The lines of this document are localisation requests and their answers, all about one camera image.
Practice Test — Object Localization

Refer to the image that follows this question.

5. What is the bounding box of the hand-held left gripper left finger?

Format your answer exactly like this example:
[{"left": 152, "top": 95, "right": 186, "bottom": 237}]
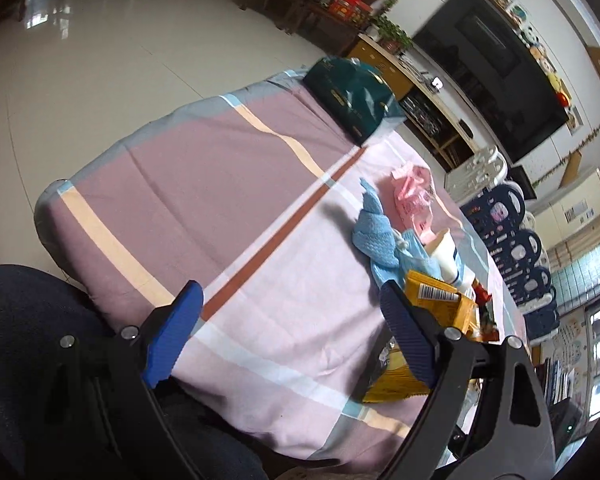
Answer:
[{"left": 35, "top": 280, "right": 204, "bottom": 480}]

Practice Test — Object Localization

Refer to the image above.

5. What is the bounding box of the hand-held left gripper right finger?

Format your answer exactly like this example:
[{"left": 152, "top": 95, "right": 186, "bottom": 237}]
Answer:
[{"left": 380, "top": 280, "right": 556, "bottom": 480}]

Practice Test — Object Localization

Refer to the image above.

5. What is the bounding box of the yellow snack packet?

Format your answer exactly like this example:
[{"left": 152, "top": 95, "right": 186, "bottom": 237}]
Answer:
[{"left": 362, "top": 270, "right": 478, "bottom": 406}]

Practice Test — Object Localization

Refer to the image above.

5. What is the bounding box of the red wrapper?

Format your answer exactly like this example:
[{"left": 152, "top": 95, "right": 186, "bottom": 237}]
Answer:
[{"left": 472, "top": 280, "right": 499, "bottom": 343}]

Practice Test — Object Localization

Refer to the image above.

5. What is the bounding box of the white cream tube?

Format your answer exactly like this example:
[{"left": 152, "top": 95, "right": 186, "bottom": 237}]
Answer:
[{"left": 422, "top": 227, "right": 464, "bottom": 289}]

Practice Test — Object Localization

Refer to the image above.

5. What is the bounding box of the blue knitted cloth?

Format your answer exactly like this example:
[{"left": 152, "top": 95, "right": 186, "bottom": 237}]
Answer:
[{"left": 351, "top": 177, "right": 406, "bottom": 272}]

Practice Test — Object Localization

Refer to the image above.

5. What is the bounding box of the pink plastic packet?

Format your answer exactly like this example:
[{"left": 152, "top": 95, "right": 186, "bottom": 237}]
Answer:
[{"left": 390, "top": 162, "right": 437, "bottom": 239}]

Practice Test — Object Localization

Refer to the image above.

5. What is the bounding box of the dark blue plastic fence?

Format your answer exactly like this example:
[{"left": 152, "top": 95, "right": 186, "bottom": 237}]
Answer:
[{"left": 460, "top": 182, "right": 561, "bottom": 347}]

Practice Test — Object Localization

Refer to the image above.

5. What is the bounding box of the stack of books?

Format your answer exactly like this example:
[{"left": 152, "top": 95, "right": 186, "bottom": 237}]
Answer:
[{"left": 532, "top": 355, "right": 583, "bottom": 407}]

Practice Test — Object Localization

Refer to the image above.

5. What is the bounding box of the black laptop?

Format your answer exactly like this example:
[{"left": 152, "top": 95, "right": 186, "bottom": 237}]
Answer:
[{"left": 507, "top": 165, "right": 537, "bottom": 201}]

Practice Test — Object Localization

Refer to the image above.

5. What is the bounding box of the cream standing air conditioner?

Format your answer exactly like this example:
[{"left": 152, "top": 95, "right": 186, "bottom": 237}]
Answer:
[{"left": 532, "top": 167, "right": 600, "bottom": 235}]

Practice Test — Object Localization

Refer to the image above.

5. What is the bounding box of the dark green gift box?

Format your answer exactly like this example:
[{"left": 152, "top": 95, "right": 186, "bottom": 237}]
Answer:
[{"left": 302, "top": 57, "right": 407, "bottom": 147}]

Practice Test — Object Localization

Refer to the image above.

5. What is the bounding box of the yellow wooden television cabinet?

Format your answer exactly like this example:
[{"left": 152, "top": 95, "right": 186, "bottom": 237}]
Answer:
[{"left": 347, "top": 32, "right": 481, "bottom": 168}]

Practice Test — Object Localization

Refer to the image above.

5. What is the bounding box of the large black television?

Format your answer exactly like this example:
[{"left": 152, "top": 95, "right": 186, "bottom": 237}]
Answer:
[{"left": 412, "top": 0, "right": 570, "bottom": 162}]

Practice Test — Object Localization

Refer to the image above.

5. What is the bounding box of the potted green plant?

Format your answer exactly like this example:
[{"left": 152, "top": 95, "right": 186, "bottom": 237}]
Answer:
[{"left": 370, "top": 14, "right": 414, "bottom": 54}]

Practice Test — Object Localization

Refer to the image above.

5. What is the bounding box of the row of plush toys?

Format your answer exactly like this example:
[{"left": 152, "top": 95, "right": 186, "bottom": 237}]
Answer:
[{"left": 505, "top": 0, "right": 581, "bottom": 133}]

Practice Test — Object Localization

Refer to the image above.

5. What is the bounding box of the red gift box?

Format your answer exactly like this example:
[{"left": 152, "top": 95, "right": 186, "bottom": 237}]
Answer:
[{"left": 327, "top": 0, "right": 374, "bottom": 24}]

